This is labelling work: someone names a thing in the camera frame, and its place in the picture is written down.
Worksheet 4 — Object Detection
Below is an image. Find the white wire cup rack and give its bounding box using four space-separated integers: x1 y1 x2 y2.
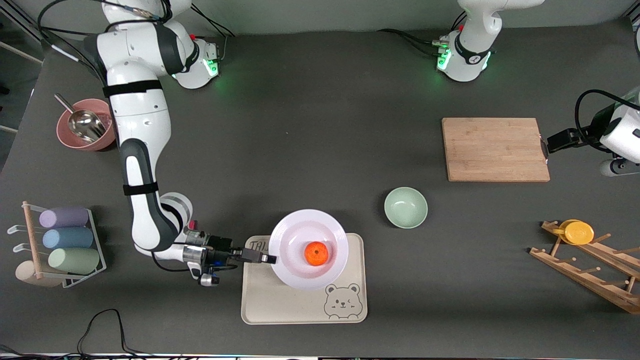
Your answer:
7 201 107 289

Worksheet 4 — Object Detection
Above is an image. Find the light green bowl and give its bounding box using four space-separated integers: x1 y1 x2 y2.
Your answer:
384 187 429 230

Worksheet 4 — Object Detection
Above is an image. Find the wooden peg drying rack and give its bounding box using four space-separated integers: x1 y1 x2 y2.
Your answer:
529 220 640 315

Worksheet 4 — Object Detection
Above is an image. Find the metal scoop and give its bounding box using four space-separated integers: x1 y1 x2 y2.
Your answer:
54 93 107 144

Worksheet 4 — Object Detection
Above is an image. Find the aluminium frame profile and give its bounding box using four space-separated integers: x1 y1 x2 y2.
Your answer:
0 10 46 65

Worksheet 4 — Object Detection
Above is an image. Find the green cup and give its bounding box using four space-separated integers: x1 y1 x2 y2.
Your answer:
48 247 101 275

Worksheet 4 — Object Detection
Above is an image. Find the beige bear print tray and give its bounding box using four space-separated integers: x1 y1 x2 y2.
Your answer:
241 233 368 325

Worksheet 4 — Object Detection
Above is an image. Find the wooden cutting board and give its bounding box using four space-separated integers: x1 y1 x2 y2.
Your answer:
441 117 551 183

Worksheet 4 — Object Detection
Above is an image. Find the purple cup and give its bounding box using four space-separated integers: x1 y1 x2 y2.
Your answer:
39 206 90 229

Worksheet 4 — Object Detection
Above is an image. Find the beige cup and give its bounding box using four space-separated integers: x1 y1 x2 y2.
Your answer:
15 260 65 288

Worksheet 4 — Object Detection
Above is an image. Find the white round plate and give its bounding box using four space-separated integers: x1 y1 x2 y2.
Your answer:
268 209 349 292

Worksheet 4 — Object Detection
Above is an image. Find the pink bowl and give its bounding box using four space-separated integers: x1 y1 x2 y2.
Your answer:
56 98 118 152

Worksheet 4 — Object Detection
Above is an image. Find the black base cable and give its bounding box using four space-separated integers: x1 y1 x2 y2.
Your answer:
186 10 238 63
377 11 468 57

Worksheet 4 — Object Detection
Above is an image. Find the yellow cup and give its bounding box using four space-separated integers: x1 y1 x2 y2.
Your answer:
552 219 595 246

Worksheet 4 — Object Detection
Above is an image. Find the blue cup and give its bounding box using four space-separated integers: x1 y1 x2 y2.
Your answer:
42 227 95 250

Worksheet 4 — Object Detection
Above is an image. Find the orange fruit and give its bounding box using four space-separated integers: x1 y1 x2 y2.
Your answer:
304 241 330 267

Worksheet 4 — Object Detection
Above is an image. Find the black left base cable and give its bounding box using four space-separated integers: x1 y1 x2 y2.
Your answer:
377 11 468 57

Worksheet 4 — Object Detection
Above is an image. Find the black floor cable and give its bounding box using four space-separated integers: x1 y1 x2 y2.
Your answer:
0 308 201 360

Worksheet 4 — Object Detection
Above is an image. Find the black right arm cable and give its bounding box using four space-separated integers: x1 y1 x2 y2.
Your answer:
37 0 173 71

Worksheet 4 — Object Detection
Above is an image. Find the black right base cable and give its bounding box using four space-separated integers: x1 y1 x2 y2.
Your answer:
186 10 238 63

